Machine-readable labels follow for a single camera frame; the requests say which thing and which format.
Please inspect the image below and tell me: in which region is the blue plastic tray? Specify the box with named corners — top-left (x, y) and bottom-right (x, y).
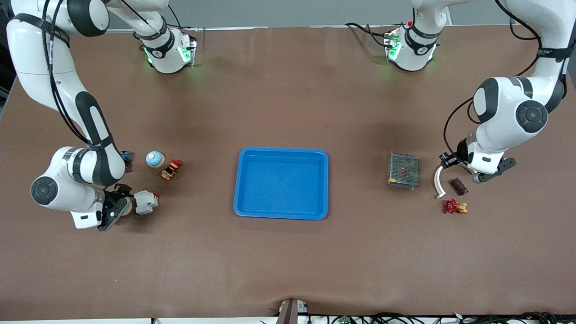
top-left (233, 147), bottom-right (329, 221)

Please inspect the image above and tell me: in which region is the white curved plastic clamp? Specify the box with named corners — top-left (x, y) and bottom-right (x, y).
top-left (434, 163), bottom-right (477, 199)

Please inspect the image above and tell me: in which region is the white circuit breaker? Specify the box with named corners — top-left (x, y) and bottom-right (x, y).
top-left (134, 190), bottom-right (160, 215)

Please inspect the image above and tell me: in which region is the metal mesh power supply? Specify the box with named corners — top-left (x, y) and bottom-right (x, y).
top-left (387, 151), bottom-right (420, 190)

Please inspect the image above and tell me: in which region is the orange black emergency stop button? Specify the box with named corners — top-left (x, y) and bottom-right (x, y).
top-left (161, 159), bottom-right (183, 181)

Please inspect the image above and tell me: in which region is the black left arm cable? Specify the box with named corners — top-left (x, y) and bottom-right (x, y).
top-left (443, 0), bottom-right (543, 156)

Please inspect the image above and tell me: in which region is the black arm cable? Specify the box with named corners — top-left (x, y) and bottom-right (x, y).
top-left (443, 0), bottom-right (543, 156)
top-left (41, 0), bottom-right (93, 147)

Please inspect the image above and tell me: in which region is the red handle brass valve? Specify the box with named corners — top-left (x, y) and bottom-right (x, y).
top-left (444, 198), bottom-right (468, 215)

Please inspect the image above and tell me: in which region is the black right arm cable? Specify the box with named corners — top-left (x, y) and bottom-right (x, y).
top-left (41, 0), bottom-right (93, 147)

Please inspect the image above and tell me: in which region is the black base power cable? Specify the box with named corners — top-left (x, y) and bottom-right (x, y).
top-left (345, 22), bottom-right (393, 48)

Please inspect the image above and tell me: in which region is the grey metal mount bracket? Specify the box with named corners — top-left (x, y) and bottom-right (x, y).
top-left (275, 298), bottom-right (309, 324)

